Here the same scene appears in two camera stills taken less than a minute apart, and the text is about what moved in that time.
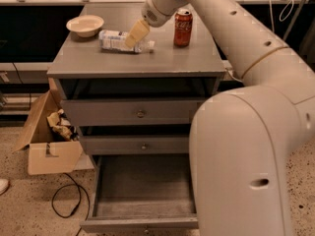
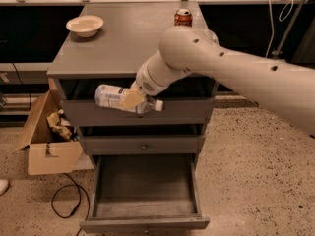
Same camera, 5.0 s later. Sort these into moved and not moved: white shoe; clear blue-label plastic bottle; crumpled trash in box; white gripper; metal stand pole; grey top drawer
Moved: white gripper; clear blue-label plastic bottle
Not moved: grey top drawer; crumpled trash in box; white shoe; metal stand pole
